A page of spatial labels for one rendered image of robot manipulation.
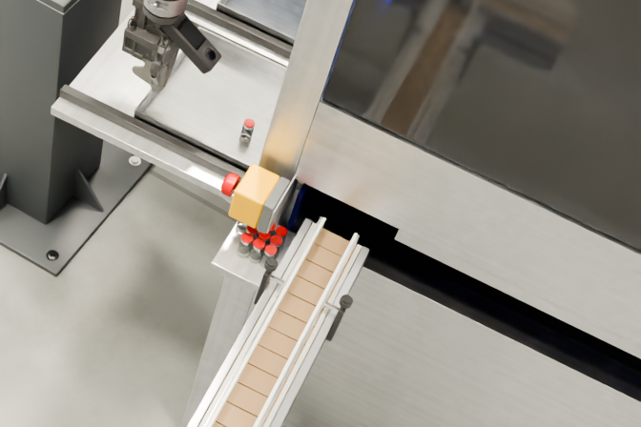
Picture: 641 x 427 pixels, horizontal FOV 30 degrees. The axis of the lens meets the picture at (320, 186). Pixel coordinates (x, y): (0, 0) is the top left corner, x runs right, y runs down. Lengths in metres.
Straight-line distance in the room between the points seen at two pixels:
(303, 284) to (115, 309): 1.09
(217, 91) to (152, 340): 0.88
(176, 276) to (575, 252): 1.42
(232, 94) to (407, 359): 0.60
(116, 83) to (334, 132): 0.54
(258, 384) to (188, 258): 1.27
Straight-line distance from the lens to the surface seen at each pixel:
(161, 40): 2.09
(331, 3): 1.74
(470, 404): 2.32
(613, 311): 2.00
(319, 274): 2.01
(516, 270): 1.98
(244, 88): 2.31
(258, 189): 1.96
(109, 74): 2.29
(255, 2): 2.48
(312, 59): 1.82
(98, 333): 2.97
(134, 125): 2.18
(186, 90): 2.28
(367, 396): 2.42
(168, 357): 2.96
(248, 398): 1.87
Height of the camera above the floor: 2.56
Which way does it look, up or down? 50 degrees down
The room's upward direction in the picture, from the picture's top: 20 degrees clockwise
